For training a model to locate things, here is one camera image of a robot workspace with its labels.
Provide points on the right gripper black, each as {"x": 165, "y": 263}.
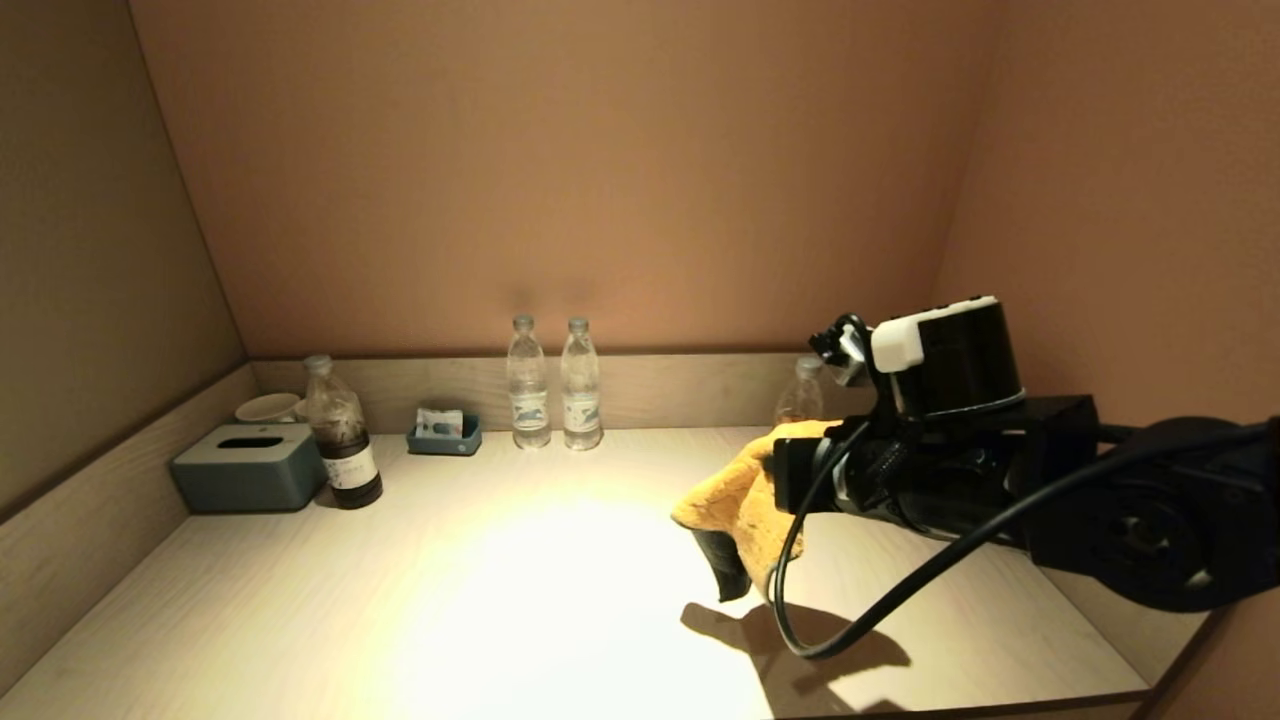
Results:
{"x": 960, "y": 360}

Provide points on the amber tea bottle white cap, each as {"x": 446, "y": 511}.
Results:
{"x": 800, "y": 395}

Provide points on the orange microfibre cloth grey underside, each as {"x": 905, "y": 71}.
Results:
{"x": 745, "y": 500}

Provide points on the clear water bottle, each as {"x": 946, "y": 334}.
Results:
{"x": 580, "y": 390}
{"x": 527, "y": 385}

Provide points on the small blue tray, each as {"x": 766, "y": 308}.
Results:
{"x": 445, "y": 444}

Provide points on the sachet packets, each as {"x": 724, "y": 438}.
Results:
{"x": 438, "y": 423}

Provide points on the dark liquid bottle white label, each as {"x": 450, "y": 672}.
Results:
{"x": 345, "y": 450}

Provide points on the white ceramic cup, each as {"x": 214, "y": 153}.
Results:
{"x": 268, "y": 408}

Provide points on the grey-blue tissue box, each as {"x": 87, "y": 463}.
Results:
{"x": 245, "y": 475}

